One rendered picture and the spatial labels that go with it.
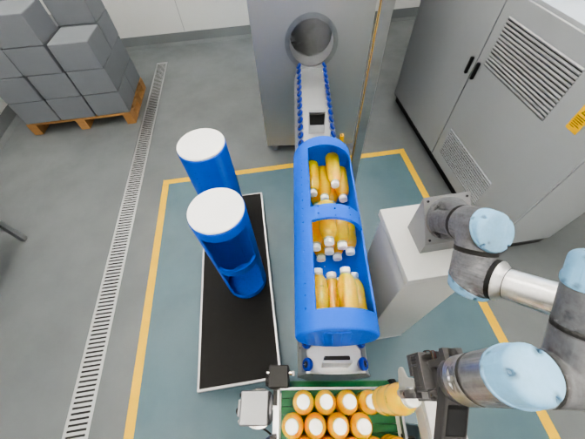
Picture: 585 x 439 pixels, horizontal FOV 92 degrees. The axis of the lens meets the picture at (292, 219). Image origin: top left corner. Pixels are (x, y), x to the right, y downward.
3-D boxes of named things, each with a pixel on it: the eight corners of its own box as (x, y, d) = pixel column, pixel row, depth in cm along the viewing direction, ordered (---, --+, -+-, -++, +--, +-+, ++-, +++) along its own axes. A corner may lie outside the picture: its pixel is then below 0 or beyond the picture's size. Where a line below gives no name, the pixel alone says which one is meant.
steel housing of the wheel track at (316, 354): (326, 101, 250) (329, 62, 222) (360, 381, 128) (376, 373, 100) (294, 102, 251) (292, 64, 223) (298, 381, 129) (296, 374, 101)
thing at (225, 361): (264, 201, 268) (261, 192, 256) (283, 380, 184) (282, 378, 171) (209, 209, 266) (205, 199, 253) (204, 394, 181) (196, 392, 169)
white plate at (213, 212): (175, 210, 135) (176, 212, 136) (209, 245, 124) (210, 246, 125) (220, 178, 146) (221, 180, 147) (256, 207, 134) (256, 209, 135)
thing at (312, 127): (324, 130, 181) (325, 109, 168) (324, 134, 179) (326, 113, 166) (308, 131, 182) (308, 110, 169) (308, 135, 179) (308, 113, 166)
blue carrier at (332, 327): (347, 174, 155) (351, 132, 131) (374, 346, 105) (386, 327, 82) (296, 178, 157) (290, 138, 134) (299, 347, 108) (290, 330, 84)
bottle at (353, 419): (357, 442, 95) (366, 448, 79) (340, 423, 98) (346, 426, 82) (369, 423, 97) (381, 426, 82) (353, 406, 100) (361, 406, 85)
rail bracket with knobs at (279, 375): (294, 368, 108) (293, 364, 99) (294, 389, 104) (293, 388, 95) (269, 368, 108) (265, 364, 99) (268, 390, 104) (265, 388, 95)
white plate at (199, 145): (227, 127, 169) (228, 129, 170) (183, 128, 171) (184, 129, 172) (219, 159, 154) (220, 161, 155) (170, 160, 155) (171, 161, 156)
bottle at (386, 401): (392, 385, 80) (420, 378, 65) (398, 415, 76) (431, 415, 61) (367, 387, 80) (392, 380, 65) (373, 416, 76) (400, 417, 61)
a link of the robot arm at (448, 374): (511, 408, 42) (459, 408, 41) (490, 407, 45) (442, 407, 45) (492, 352, 46) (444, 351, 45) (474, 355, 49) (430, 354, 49)
